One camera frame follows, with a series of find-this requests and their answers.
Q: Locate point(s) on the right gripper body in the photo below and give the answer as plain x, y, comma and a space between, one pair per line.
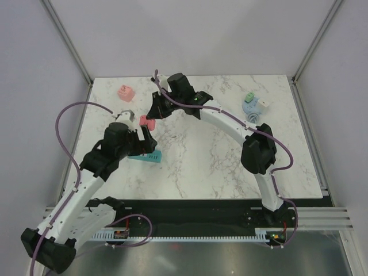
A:
164, 105

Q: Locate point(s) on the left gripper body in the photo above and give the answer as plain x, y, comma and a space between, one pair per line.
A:
138, 147

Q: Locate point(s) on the pink plug adapter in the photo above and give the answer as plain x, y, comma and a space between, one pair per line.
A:
150, 123

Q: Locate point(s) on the teal square adapter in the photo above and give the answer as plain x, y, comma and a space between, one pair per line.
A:
154, 157

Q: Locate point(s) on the pink cube socket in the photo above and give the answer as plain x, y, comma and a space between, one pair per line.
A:
126, 93

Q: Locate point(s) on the blue round power strip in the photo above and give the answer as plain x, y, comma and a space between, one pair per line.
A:
251, 107

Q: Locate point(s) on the green plug adapter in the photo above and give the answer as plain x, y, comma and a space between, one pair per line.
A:
249, 97

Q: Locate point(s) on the white cube adapter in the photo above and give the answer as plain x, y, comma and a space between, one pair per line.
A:
262, 105

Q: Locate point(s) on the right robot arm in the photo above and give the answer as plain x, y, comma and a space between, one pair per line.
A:
258, 147

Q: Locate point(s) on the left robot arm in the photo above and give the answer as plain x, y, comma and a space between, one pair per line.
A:
56, 240

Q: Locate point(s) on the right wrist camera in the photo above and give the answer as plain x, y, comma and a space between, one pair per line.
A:
162, 79

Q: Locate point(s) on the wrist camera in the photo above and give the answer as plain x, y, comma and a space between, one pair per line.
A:
162, 79
126, 117

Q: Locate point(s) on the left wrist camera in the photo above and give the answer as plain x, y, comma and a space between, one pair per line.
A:
126, 117

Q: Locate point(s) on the left aluminium frame post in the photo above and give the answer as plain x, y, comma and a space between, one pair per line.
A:
56, 21

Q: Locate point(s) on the aluminium frame post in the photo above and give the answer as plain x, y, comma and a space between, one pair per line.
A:
56, 21
317, 39

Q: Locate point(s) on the white cable duct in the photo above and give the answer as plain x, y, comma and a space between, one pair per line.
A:
121, 235

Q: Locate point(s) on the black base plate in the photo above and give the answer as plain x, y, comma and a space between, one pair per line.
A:
198, 216

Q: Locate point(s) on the right aluminium frame post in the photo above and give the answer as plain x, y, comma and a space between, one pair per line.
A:
317, 39

